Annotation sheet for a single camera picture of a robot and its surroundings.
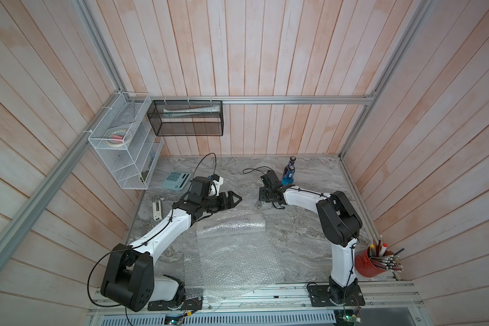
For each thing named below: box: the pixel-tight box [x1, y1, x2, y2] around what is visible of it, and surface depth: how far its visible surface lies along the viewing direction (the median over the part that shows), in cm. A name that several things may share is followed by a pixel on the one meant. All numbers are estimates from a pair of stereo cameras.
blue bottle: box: [281, 158, 297, 187], surface depth 94 cm
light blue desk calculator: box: [161, 171, 192, 191], surface depth 109 cm
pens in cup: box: [368, 233, 405, 273], surface depth 72 cm
